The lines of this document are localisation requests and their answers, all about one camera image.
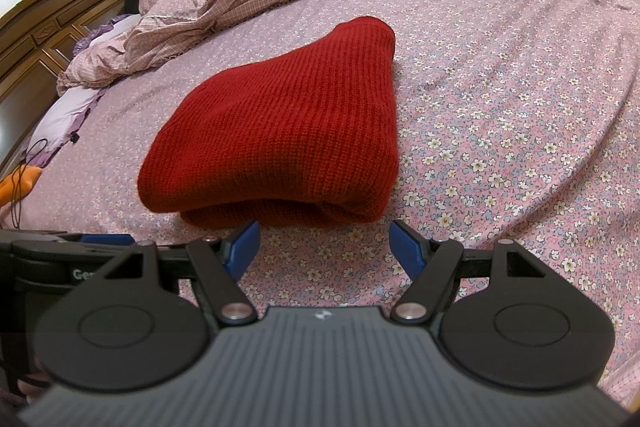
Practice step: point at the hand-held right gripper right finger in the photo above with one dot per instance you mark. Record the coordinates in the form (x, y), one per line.
(406, 249)

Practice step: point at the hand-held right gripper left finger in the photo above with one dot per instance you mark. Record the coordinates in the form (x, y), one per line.
(244, 249)

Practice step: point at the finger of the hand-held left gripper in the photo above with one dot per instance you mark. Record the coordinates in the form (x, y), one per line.
(107, 239)

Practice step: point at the red knit cardigan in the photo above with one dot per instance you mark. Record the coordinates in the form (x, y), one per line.
(280, 122)

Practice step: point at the person's left hand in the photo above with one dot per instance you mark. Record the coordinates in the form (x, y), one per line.
(32, 391)

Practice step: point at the orange pouch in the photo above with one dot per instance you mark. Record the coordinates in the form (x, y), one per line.
(7, 192)

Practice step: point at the lilac pillow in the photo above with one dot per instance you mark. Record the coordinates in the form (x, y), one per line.
(65, 112)

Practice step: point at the floral bedsheet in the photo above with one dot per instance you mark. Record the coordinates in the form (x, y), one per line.
(500, 82)

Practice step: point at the wooden headboard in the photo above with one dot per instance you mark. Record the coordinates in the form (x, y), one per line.
(40, 37)

